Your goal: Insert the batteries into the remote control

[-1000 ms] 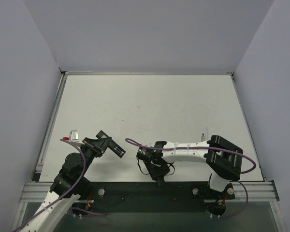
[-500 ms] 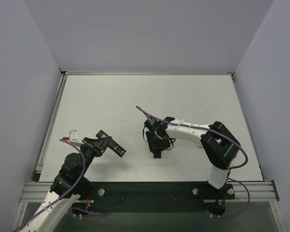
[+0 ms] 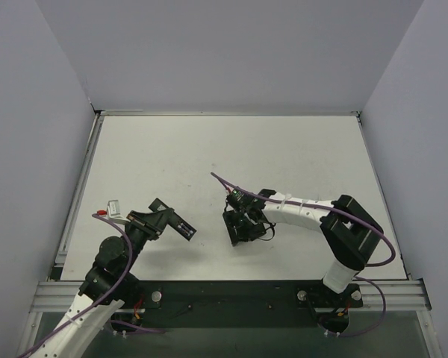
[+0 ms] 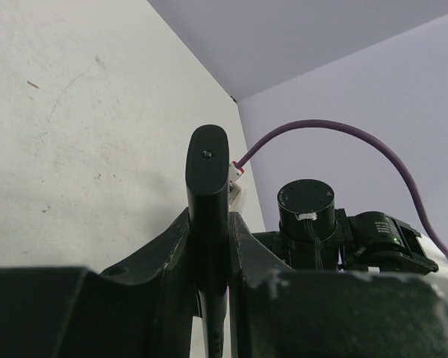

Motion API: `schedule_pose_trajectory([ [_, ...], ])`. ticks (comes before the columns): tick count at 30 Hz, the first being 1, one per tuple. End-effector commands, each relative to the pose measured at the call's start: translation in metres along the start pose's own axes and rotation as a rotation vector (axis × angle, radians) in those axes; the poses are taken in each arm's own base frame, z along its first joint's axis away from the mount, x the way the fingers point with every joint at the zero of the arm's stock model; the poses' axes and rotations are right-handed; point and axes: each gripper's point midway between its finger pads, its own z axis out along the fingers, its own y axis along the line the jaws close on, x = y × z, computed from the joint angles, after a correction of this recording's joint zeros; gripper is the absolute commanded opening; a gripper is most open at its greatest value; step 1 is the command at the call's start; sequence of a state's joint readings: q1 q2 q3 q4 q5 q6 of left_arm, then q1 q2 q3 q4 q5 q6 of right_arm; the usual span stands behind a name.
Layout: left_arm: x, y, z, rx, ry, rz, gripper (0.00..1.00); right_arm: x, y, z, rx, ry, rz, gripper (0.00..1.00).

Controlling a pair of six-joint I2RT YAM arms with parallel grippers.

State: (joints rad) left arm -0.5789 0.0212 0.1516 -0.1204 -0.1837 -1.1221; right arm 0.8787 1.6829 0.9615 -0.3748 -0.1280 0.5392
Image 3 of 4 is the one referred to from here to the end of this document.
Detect dark AAA battery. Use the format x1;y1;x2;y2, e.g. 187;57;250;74
178;223;194;239

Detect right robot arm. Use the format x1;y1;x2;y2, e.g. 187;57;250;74
223;189;382;294

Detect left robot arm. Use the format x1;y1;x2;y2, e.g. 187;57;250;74
20;208;175;357

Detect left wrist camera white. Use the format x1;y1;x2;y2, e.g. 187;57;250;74
96;200;128;225

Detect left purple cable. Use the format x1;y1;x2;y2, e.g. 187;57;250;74
18;211;167;358

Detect purple cable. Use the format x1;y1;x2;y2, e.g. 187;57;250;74
211;172;396;336
18;211;167;358

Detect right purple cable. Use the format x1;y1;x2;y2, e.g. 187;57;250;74
211;172;396;336

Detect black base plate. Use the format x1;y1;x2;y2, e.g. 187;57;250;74
111;280;363;330

